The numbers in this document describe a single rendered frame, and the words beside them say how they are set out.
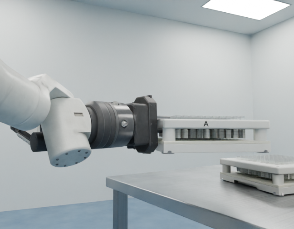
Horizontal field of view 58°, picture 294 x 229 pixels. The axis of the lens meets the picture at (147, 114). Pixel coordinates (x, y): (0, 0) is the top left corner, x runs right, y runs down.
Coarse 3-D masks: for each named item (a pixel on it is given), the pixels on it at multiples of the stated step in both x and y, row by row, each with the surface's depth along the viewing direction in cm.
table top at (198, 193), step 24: (192, 168) 118; (216, 168) 118; (144, 192) 75; (168, 192) 71; (192, 192) 71; (216, 192) 71; (240, 192) 71; (264, 192) 71; (192, 216) 59; (216, 216) 53; (240, 216) 51; (264, 216) 51; (288, 216) 51
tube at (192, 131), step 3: (192, 117) 59; (195, 117) 60; (192, 129) 59; (195, 129) 60; (192, 132) 59; (195, 132) 59; (192, 135) 59; (195, 135) 59; (192, 138) 59; (195, 138) 59
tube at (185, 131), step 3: (183, 117) 59; (186, 117) 59; (183, 129) 59; (186, 129) 59; (183, 132) 59; (186, 132) 59; (183, 135) 59; (186, 135) 59; (183, 138) 59; (186, 138) 59
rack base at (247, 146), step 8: (160, 144) 57; (168, 144) 54; (176, 144) 54; (184, 144) 55; (192, 144) 55; (200, 144) 55; (208, 144) 56; (216, 144) 56; (224, 144) 56; (232, 144) 57; (240, 144) 57; (248, 144) 57; (256, 144) 58; (264, 144) 58; (176, 152) 54; (184, 152) 55; (192, 152) 55; (200, 152) 55; (208, 152) 56; (216, 152) 56
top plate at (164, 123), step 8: (160, 120) 57; (168, 120) 54; (176, 120) 55; (184, 120) 55; (192, 120) 55; (200, 120) 56; (208, 120) 56; (216, 120) 56; (224, 120) 57; (232, 120) 57; (240, 120) 57; (248, 120) 58; (256, 120) 58; (264, 120) 59; (160, 128) 58; (168, 128) 55; (176, 128) 55; (184, 128) 55; (192, 128) 55; (200, 128) 56; (208, 128) 56; (216, 128) 56; (224, 128) 57; (232, 128) 57; (240, 128) 57; (248, 128) 58; (256, 128) 58; (264, 128) 58
